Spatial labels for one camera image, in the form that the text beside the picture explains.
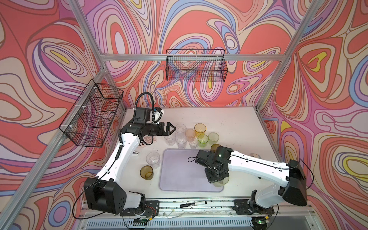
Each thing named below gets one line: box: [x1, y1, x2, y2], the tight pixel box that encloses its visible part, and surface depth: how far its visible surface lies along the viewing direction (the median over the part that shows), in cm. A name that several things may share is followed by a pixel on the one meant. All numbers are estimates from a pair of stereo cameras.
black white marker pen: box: [179, 200, 207, 208], surface depth 75 cm
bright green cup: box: [197, 133, 209, 148], surface depth 96 cm
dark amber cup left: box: [139, 165, 154, 181], surface depth 82 cm
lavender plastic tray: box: [159, 149, 225, 193], surface depth 84 cm
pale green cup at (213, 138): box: [207, 132, 220, 146], surface depth 98 cm
